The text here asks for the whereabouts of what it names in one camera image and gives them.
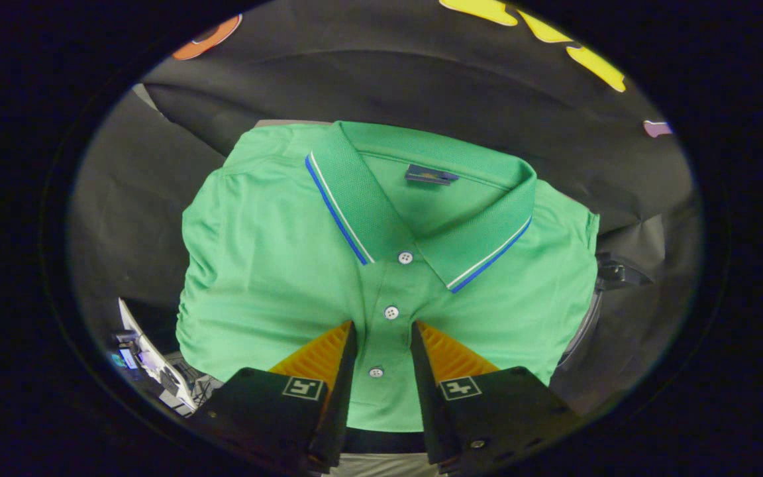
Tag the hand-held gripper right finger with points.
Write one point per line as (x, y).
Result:
(424, 397)

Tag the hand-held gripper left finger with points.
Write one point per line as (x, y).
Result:
(340, 397)

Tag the green polo shirt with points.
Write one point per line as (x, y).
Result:
(255, 265)

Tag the white stand with devices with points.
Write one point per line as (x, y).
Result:
(156, 361)

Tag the black backdrop cloth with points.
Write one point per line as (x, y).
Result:
(421, 86)

